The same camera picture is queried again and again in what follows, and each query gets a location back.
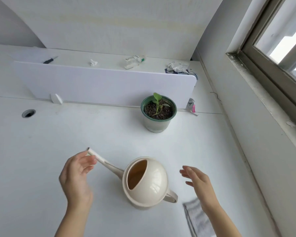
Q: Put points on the crumpled clear plastic bag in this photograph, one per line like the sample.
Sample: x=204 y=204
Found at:
x=177 y=67

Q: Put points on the person's right hand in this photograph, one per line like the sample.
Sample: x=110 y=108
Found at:
x=203 y=187

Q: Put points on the person's left hand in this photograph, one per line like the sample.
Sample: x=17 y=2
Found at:
x=72 y=178

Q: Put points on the pink and white packet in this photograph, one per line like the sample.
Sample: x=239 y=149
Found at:
x=192 y=106

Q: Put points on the green-rimmed white plant pot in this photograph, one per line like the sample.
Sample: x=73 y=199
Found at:
x=156 y=123

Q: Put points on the small green seedling plant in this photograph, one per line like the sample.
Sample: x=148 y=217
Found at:
x=158 y=102

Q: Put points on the white divider bracket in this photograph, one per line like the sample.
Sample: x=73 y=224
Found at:
x=56 y=98

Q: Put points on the cream plastic watering can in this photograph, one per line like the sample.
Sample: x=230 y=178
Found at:
x=148 y=185

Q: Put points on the person's left forearm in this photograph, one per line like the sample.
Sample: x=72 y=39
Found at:
x=72 y=220

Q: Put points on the person's left thumb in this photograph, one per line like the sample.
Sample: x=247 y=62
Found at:
x=80 y=154

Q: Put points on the person's right forearm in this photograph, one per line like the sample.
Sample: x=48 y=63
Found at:
x=222 y=223

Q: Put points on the grey window frame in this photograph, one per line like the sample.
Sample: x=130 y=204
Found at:
x=268 y=64

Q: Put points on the small crumpled white tissue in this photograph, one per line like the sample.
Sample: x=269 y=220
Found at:
x=93 y=62

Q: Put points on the person's right thumb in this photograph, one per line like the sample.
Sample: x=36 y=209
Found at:
x=190 y=168

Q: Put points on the grey cloth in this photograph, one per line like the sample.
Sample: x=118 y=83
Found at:
x=197 y=219

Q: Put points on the white desk divider panel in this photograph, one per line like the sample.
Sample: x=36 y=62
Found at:
x=101 y=82

